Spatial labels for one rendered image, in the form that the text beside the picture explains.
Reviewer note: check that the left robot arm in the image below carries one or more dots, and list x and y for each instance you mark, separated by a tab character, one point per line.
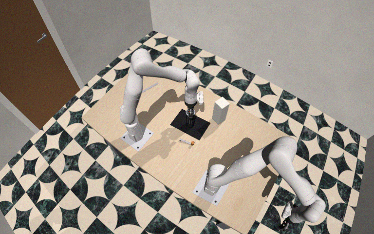
142	65

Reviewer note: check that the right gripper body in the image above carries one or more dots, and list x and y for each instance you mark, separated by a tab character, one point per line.
289	221

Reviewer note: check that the black rectangular mat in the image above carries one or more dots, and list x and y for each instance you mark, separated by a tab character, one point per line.
197	131

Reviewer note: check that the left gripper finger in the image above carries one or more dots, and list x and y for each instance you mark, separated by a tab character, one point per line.
190	113

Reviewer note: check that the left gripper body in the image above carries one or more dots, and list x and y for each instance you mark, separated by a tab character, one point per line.
190	105

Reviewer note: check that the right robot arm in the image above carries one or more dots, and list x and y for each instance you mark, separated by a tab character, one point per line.
280	154

